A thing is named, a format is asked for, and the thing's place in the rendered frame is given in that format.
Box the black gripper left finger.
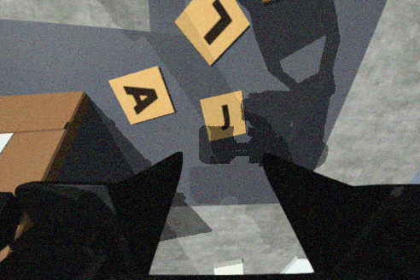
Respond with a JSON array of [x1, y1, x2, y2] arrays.
[[15, 152, 183, 275]]

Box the white flat square tile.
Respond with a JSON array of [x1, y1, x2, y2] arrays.
[[280, 256, 313, 274], [213, 260, 243, 275]]

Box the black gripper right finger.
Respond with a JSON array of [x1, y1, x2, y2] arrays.
[[262, 153, 420, 272]]

